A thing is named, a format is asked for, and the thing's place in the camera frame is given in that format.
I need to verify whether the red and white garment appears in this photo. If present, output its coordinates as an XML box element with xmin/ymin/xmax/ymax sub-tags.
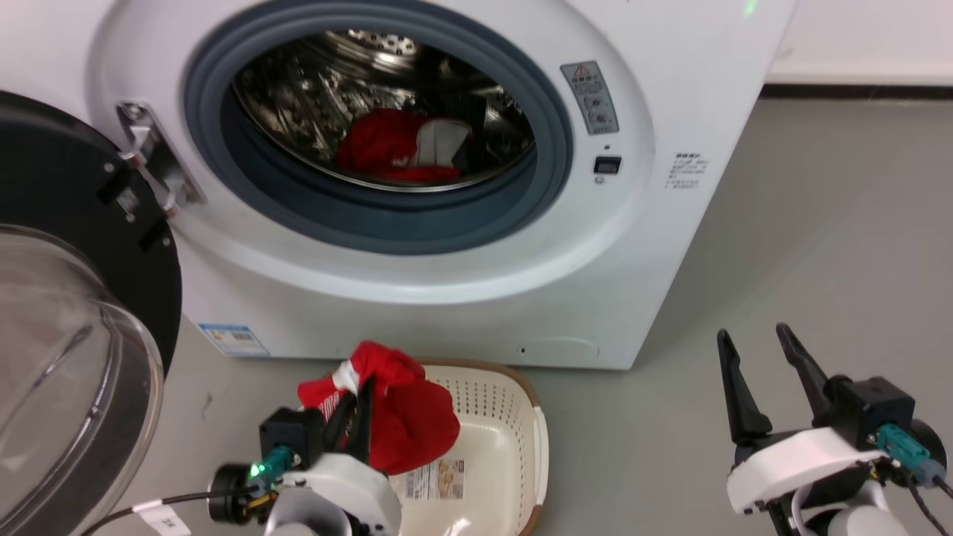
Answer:
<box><xmin>335</xmin><ymin>109</ymin><xmax>475</xmax><ymax>184</ymax></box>

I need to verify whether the red garment with white print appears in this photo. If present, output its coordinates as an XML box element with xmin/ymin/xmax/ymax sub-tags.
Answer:
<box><xmin>298</xmin><ymin>341</ymin><xmax>461</xmax><ymax>476</ymax></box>

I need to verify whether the cream perforated laundry basket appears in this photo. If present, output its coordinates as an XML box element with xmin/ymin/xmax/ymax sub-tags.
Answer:
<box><xmin>328</xmin><ymin>359</ymin><xmax>550</xmax><ymax>536</ymax></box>

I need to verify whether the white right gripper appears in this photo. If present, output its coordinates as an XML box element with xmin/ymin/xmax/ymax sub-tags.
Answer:
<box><xmin>716</xmin><ymin>322</ymin><xmax>892</xmax><ymax>536</ymax></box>

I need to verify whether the black glass washing machine door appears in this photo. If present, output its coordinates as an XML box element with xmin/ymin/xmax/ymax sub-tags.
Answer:
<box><xmin>0</xmin><ymin>91</ymin><xmax>183</xmax><ymax>536</ymax></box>

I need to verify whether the grey warning sticker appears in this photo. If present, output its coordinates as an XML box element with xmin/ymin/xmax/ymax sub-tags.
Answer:
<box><xmin>560</xmin><ymin>60</ymin><xmax>620</xmax><ymax>136</ymax></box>

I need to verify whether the black cable with white tag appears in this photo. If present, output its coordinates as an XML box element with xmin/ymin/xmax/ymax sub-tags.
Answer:
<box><xmin>78</xmin><ymin>447</ymin><xmax>299</xmax><ymax>536</ymax></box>

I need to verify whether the chrome door hinge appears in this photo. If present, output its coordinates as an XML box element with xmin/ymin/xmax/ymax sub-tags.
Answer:
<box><xmin>115</xmin><ymin>101</ymin><xmax>205</xmax><ymax>218</ymax></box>

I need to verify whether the white front-load washing machine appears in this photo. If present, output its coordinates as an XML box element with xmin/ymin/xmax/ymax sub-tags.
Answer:
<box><xmin>0</xmin><ymin>0</ymin><xmax>799</xmax><ymax>371</ymax></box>

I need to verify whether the black wall baseboard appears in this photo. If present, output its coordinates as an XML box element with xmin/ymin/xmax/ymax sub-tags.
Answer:
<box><xmin>759</xmin><ymin>83</ymin><xmax>953</xmax><ymax>101</ymax></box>

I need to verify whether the stainless steel drum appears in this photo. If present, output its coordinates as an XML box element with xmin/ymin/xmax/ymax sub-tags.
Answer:
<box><xmin>231</xmin><ymin>30</ymin><xmax>537</xmax><ymax>193</ymax></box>

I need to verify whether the blue energy label sticker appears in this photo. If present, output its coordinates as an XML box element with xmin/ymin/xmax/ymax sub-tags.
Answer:
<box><xmin>198</xmin><ymin>322</ymin><xmax>271</xmax><ymax>359</ymax></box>

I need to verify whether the printed label in basket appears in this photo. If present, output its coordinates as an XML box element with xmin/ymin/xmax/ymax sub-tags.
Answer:
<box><xmin>404</xmin><ymin>459</ymin><xmax>465</xmax><ymax>501</ymax></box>

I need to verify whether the teal plug black cable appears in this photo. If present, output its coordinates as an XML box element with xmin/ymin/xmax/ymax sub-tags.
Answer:
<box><xmin>876</xmin><ymin>418</ymin><xmax>953</xmax><ymax>536</ymax></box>

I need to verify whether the grey rubber door gasket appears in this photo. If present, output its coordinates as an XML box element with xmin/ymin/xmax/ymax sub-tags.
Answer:
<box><xmin>183</xmin><ymin>0</ymin><xmax>575</xmax><ymax>256</ymax></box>

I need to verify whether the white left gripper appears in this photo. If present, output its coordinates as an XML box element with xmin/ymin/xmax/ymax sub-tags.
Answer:
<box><xmin>264</xmin><ymin>377</ymin><xmax>403</xmax><ymax>536</ymax></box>

